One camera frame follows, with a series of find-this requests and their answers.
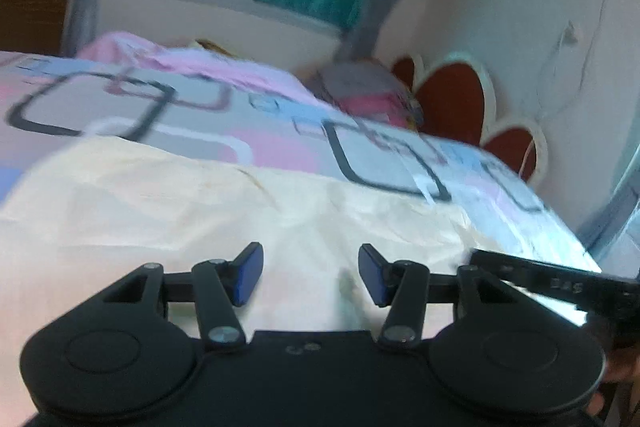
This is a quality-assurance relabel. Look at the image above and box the cream puffer jacket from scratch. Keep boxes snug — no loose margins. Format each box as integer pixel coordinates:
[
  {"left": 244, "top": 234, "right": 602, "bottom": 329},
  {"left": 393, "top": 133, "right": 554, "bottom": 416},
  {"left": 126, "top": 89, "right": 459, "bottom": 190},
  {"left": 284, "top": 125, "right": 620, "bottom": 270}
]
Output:
[{"left": 0, "top": 133, "right": 589, "bottom": 427}]

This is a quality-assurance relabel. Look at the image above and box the stack of folded clothes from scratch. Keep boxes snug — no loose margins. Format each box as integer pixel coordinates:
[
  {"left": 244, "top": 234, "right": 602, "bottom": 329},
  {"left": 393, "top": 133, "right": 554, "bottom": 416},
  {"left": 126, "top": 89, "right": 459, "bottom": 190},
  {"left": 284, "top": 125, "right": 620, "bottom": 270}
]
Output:
[{"left": 307, "top": 61, "right": 424, "bottom": 130}]

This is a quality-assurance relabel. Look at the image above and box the person right hand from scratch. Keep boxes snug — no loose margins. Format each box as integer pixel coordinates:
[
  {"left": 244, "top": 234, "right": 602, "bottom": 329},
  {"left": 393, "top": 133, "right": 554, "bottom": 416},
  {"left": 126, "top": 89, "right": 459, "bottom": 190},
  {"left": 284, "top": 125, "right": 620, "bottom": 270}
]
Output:
[{"left": 582, "top": 324, "right": 639, "bottom": 416}]

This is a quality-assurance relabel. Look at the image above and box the red white headboard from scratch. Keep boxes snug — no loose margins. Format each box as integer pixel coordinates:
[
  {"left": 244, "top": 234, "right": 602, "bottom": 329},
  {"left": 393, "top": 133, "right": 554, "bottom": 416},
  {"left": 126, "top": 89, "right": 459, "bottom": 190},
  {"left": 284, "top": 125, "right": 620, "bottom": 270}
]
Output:
[{"left": 390, "top": 52, "right": 549, "bottom": 188}]

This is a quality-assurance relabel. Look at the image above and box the yellow patterned cloth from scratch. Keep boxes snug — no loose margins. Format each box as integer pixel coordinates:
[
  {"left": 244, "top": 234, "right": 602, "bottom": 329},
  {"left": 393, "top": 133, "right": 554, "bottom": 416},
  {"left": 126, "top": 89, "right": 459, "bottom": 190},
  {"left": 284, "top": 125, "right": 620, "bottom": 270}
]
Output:
[{"left": 190, "top": 39, "right": 238, "bottom": 58}]

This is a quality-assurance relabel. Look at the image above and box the patterned bed sheet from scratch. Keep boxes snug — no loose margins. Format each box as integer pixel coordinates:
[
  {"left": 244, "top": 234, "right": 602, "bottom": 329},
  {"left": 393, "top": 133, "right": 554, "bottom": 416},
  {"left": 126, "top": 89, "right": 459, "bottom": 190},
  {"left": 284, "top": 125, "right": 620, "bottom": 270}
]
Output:
[{"left": 1, "top": 52, "right": 597, "bottom": 271}]

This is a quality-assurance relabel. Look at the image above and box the pink blanket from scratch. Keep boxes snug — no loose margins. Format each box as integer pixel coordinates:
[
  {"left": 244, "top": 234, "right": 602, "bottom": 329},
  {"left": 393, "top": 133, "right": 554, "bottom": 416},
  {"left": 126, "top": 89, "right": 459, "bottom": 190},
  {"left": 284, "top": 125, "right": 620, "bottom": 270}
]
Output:
[{"left": 75, "top": 31, "right": 330, "bottom": 108}]

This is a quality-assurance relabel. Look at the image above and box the white wall cable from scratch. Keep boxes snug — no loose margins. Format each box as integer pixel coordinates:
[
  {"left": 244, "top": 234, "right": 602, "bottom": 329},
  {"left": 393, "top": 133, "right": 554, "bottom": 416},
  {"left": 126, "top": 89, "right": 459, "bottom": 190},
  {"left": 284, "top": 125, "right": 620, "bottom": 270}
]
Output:
[{"left": 514, "top": 0, "right": 616, "bottom": 176}]

